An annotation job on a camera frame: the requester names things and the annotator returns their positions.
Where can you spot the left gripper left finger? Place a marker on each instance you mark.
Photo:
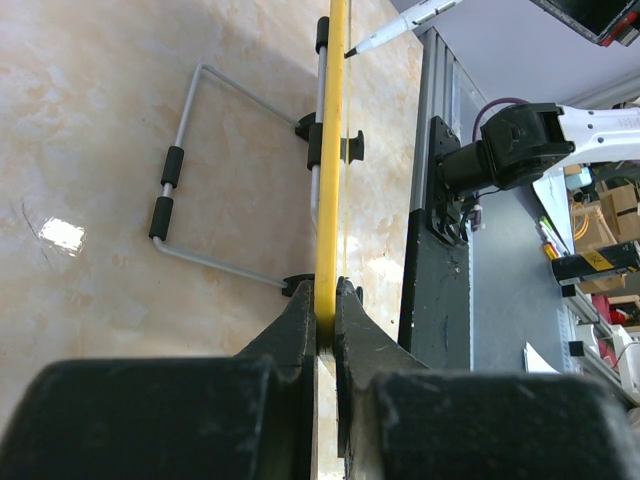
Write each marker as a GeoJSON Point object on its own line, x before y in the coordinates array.
{"type": "Point", "coordinates": [247, 416]}

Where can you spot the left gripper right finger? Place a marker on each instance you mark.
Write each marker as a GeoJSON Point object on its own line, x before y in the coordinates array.
{"type": "Point", "coordinates": [398, 419]}

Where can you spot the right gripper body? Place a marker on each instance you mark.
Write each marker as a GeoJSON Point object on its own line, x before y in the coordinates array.
{"type": "Point", "coordinates": [602, 22]}

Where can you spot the white whiteboard yellow frame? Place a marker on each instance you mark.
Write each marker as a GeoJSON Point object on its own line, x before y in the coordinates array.
{"type": "Point", "coordinates": [333, 119]}

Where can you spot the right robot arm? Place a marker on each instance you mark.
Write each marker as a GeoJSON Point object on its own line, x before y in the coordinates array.
{"type": "Point", "coordinates": [521, 142]}

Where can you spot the black whiteboard foot right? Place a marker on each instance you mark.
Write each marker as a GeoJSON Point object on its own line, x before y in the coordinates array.
{"type": "Point", "coordinates": [352, 149]}

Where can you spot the printed paper stack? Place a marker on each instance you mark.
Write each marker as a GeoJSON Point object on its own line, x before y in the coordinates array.
{"type": "Point", "coordinates": [534, 363]}

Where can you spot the black yellow cylinder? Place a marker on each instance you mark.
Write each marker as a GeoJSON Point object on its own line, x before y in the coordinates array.
{"type": "Point", "coordinates": [596, 264]}

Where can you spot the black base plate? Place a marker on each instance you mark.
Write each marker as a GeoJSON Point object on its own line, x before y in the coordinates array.
{"type": "Point", "coordinates": [435, 323]}

